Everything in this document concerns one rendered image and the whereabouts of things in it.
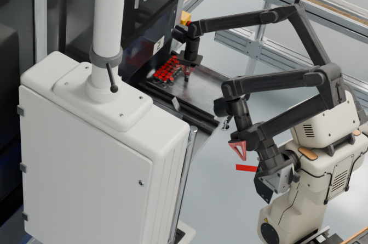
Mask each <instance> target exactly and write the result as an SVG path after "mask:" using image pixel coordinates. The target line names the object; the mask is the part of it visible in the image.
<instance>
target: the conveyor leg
mask: <svg viewBox="0 0 368 244"><path fill-rule="evenodd" d="M271 7H272V3H269V2H267V1H264V0H263V5H262V9H261V10H264V9H269V8H271ZM266 25H267V24H266ZM266 25H257V28H256V32H255V36H254V39H255V40H257V41H262V40H263V36H264V33H265V29H266ZM256 62H257V60H255V59H253V58H251V57H249V59H248V64H247V67H246V71H245V75H253V74H254V70H255V66H256Z"/></svg>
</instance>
